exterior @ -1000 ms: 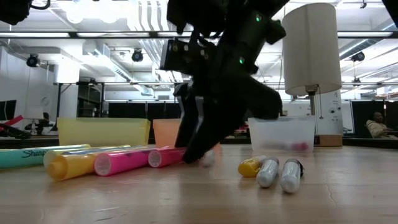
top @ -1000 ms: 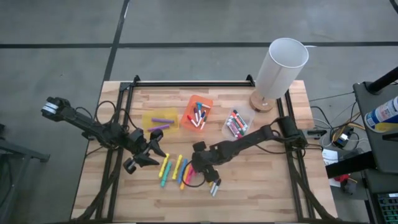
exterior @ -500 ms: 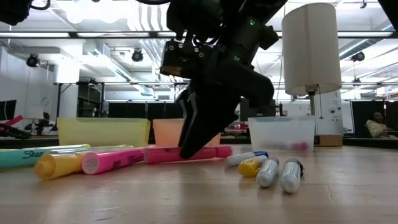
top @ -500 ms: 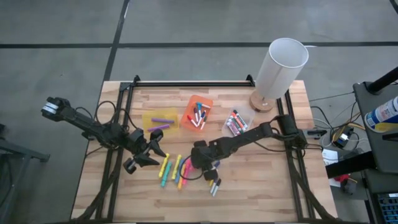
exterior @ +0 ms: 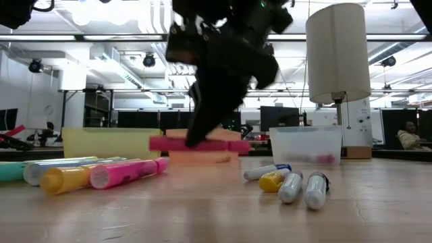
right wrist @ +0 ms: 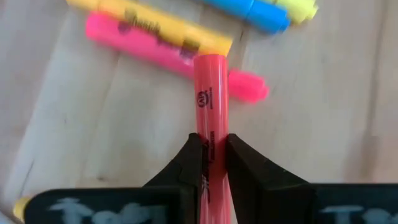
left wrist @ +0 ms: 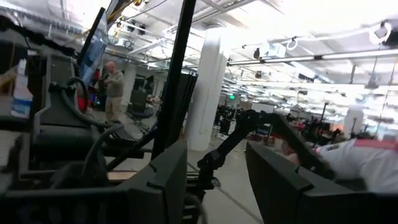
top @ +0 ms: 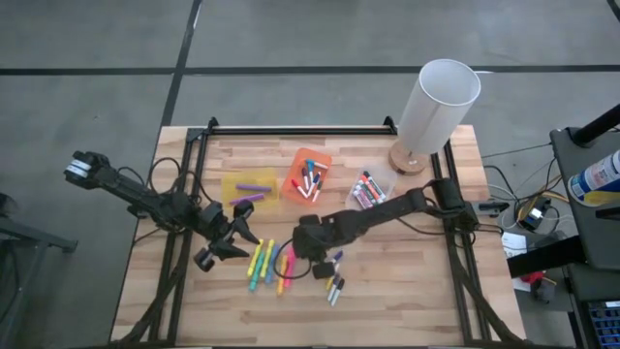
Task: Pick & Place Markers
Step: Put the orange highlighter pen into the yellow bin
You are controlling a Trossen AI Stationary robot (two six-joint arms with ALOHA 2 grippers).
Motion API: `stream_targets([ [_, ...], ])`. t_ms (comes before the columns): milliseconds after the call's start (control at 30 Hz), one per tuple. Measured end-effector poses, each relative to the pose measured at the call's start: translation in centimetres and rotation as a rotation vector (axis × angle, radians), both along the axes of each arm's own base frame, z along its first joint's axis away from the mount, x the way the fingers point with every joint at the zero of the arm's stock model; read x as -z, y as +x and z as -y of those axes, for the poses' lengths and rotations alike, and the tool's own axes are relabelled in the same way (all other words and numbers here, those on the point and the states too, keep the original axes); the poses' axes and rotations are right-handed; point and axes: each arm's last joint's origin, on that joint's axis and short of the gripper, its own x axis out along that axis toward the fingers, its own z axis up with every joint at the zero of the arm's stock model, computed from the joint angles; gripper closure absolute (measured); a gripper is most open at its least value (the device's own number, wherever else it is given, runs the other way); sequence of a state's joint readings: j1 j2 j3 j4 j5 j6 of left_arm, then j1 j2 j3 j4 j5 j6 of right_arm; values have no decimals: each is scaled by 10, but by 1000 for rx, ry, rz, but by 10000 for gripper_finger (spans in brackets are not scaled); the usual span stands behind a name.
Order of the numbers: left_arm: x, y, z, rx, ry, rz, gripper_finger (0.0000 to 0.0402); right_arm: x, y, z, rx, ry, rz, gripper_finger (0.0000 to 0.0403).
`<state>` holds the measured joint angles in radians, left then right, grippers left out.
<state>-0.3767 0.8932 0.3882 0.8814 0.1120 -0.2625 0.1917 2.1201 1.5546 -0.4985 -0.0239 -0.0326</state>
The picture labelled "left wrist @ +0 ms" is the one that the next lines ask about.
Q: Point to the white wipes canister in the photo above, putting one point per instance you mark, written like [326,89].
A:
[21,105]

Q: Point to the black aluminium table frame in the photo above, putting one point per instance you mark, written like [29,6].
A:
[174,77]

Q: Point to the blue screen monitor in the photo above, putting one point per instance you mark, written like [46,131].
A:
[93,56]

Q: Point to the person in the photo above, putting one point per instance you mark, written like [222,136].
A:
[115,87]
[357,161]

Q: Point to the white building column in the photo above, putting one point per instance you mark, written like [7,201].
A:
[208,93]

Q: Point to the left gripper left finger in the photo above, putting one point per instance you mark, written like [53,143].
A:
[164,186]

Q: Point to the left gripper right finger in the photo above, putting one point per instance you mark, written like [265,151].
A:
[280,196]

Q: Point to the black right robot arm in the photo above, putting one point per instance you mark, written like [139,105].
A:
[62,130]

